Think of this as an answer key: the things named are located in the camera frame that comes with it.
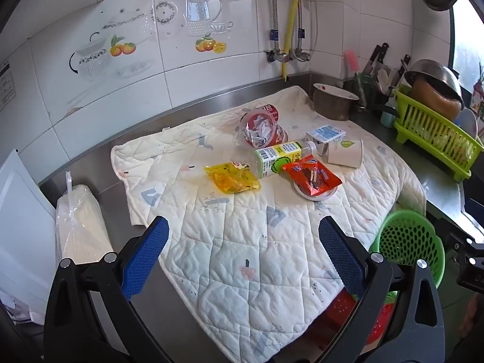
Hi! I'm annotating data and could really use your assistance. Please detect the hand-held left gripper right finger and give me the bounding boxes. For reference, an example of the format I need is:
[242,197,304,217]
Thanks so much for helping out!
[318,215,447,363]

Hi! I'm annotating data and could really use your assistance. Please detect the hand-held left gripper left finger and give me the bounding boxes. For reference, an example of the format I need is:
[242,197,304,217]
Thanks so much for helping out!
[44,215,170,363]

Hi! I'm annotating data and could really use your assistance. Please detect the green plastic basket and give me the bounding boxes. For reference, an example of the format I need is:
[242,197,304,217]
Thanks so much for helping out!
[368,209,446,296]

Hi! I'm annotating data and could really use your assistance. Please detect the white paper cup green leaf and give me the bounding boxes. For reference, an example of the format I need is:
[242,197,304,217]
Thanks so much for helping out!
[327,139,364,168]

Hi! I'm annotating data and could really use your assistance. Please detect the clear plastic cup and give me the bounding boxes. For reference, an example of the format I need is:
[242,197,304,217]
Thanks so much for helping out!
[239,109,281,149]

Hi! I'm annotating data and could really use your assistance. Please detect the white small plate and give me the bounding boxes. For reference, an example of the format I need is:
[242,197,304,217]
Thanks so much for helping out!
[293,179,339,201]

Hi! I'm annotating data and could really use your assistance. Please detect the white bagged pack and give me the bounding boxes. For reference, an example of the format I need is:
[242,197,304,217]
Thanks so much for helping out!
[55,171,115,270]

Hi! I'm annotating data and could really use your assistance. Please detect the red plastic basket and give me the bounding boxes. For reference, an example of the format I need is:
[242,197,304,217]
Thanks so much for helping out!
[324,290,398,345]

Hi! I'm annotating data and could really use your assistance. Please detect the red snack packet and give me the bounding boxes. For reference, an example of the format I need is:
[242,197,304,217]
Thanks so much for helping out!
[282,158,343,198]

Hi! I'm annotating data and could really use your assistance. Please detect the white quilted printed mat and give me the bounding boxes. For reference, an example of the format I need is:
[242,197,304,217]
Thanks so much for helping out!
[111,86,427,363]

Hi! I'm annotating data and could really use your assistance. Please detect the green label plastic bottle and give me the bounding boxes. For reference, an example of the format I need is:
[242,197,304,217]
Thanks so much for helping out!
[254,141,317,178]

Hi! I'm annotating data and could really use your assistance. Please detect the yellow snack packet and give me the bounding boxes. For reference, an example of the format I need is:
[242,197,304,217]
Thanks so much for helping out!
[204,161,262,195]

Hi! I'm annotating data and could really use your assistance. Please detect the white blue milk carton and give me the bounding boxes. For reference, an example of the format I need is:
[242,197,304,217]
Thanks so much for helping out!
[306,124,347,156]

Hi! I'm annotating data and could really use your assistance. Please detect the green dish rack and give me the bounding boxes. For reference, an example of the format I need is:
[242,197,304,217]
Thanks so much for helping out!
[392,86,484,182]

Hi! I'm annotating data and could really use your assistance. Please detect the red soda can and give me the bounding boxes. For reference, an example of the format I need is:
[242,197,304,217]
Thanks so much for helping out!
[253,103,290,146]

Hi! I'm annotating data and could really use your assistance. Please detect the teal cup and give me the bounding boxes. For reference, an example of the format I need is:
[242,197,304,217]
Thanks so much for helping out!
[380,97,398,128]

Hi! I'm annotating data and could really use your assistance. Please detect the brown cooking pot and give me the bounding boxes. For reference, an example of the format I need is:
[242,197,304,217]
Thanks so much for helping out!
[312,83,398,122]

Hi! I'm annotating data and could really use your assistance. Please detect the brown clay pot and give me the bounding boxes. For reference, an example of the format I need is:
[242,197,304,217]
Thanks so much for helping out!
[410,77,463,120]

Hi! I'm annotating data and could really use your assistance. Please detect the green utensil holder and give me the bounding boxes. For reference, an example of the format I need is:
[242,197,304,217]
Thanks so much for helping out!
[353,73,379,107]

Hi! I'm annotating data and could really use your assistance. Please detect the steel bowl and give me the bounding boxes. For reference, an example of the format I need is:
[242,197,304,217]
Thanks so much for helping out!
[404,59,465,111]

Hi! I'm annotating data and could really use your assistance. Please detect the pink brush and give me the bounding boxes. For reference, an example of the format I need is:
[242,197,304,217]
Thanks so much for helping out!
[344,49,360,75]

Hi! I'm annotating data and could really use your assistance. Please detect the metal pipe valves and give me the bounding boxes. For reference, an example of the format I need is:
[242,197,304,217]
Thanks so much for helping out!
[265,28,312,64]

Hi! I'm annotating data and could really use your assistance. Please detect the black handled knives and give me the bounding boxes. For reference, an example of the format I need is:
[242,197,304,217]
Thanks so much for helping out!
[362,43,412,88]

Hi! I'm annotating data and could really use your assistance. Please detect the yellow gas hose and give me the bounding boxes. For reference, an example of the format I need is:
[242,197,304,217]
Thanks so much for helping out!
[281,0,306,83]

